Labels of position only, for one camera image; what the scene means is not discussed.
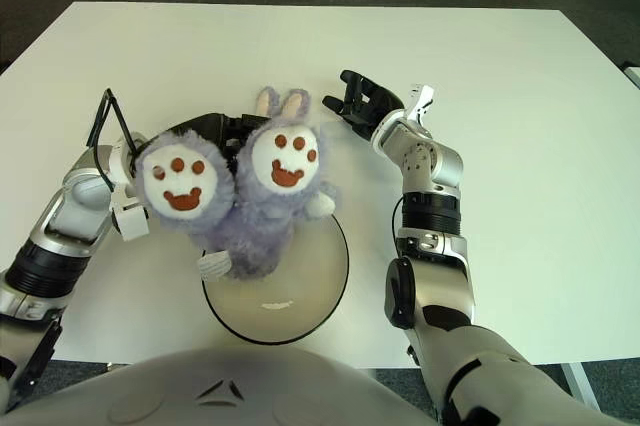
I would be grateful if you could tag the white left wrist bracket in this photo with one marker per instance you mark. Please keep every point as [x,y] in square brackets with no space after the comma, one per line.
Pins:
[130,221]

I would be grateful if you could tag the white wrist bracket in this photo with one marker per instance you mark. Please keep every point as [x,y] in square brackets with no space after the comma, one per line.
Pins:
[130,221]
[420,98]

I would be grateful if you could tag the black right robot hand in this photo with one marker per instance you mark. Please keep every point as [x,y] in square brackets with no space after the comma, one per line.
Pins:
[372,106]

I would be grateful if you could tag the white table leg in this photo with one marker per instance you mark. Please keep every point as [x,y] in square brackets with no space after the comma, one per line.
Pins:
[582,386]

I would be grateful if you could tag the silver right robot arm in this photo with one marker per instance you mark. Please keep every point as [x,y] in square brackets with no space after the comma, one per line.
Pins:
[435,226]

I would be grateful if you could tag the white furniture edge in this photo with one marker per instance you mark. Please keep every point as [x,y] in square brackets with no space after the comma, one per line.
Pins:
[634,77]

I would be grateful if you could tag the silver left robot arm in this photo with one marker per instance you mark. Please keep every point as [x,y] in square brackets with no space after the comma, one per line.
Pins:
[65,216]

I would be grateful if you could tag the purple plush rabbit doll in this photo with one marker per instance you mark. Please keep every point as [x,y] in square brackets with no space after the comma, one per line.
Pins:
[260,196]

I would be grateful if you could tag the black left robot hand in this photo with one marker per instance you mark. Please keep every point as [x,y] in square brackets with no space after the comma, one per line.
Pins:
[210,128]

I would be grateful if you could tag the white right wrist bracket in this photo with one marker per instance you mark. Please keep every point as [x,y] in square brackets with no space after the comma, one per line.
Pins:
[420,98]

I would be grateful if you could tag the grey robot torso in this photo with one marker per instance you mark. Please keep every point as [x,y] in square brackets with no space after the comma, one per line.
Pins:
[225,391]

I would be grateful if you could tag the white plate with black rim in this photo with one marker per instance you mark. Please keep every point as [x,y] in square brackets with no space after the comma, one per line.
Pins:
[295,291]

